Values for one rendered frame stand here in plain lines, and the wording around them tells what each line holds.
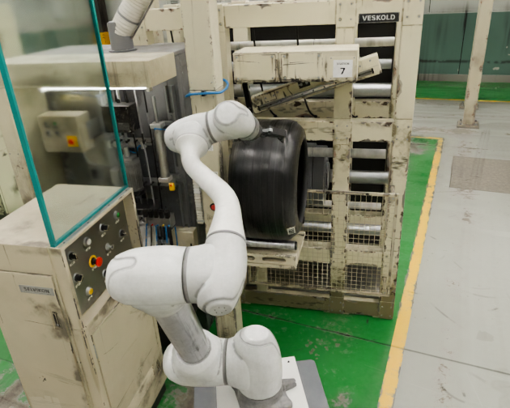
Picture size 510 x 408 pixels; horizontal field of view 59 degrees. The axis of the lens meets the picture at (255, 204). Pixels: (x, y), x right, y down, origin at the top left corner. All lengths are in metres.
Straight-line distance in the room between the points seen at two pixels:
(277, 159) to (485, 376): 1.80
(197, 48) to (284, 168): 0.65
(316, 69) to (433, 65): 9.04
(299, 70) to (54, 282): 1.43
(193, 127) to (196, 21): 0.78
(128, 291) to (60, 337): 0.99
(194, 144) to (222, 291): 0.56
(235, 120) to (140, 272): 0.55
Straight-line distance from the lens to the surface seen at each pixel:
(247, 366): 1.54
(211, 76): 2.11
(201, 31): 2.10
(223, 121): 1.35
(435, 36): 11.16
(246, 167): 2.00
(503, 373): 3.10
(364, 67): 2.39
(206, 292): 1.00
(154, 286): 1.03
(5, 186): 5.25
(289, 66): 2.28
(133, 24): 2.57
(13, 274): 1.94
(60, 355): 2.10
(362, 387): 2.81
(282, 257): 2.25
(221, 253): 1.03
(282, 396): 1.69
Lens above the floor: 2.06
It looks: 25 degrees down
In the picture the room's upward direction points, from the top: 3 degrees counter-clockwise
